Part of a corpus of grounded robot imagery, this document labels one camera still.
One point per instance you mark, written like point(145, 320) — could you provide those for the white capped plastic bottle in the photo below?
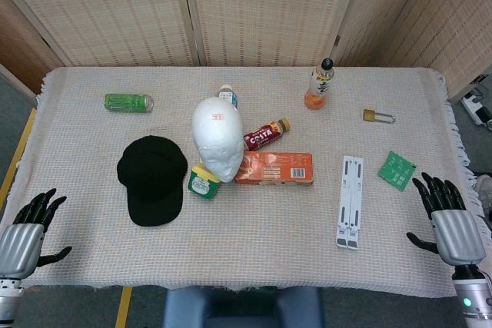
point(227, 94)

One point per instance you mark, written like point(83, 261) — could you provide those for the black cap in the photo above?
point(150, 180)

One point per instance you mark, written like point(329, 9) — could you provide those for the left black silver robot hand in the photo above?
point(20, 236)

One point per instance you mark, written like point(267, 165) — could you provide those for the green drink can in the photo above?
point(128, 102)

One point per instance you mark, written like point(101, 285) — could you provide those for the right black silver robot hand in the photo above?
point(456, 228)

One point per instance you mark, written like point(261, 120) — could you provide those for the green tub with yellow lid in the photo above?
point(203, 184)

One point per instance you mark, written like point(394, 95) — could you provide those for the brass padlock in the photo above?
point(374, 115)

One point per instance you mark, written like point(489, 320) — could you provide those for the white foam mannequin head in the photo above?
point(219, 138)

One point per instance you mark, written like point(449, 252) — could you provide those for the white power strip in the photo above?
point(476, 107)

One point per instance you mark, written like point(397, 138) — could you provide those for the white woven tablecloth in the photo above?
point(246, 228)

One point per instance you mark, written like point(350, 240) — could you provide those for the green sachet packet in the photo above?
point(396, 170)

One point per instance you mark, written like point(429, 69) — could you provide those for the orange juice bottle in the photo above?
point(318, 86)

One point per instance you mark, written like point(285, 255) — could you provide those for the white folding laptop stand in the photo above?
point(350, 201)

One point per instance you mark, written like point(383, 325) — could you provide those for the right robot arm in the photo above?
point(471, 295)

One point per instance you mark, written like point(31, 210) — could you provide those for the orange biscuit box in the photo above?
point(274, 168)

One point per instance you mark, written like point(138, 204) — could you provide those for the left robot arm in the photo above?
point(8, 301)

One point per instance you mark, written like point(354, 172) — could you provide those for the woven folding screen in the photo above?
point(246, 9)

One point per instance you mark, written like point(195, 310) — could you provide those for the Costa coffee bottle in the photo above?
point(265, 136)

